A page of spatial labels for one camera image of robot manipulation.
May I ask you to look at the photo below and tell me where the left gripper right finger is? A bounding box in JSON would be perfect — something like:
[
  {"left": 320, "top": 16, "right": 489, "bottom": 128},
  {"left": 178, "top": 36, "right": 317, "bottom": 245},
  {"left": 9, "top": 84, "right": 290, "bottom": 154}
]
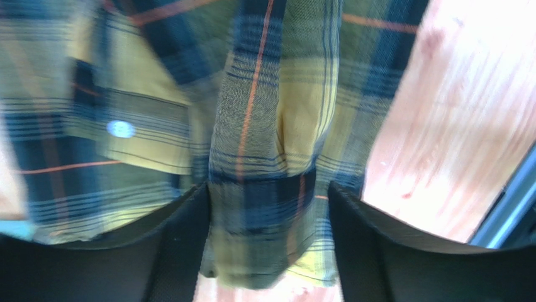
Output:
[{"left": 328, "top": 182, "right": 535, "bottom": 301}]

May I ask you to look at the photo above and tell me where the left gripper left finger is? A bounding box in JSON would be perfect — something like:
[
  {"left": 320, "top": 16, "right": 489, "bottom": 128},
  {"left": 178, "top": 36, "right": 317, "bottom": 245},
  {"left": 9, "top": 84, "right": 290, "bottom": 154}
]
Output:
[{"left": 1, "top": 184, "right": 210, "bottom": 302}]

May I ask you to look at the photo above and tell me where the yellow plaid long sleeve shirt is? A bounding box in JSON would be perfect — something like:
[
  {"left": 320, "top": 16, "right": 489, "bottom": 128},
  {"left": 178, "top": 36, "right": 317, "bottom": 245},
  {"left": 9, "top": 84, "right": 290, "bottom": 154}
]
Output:
[{"left": 1, "top": 1, "right": 428, "bottom": 289}]

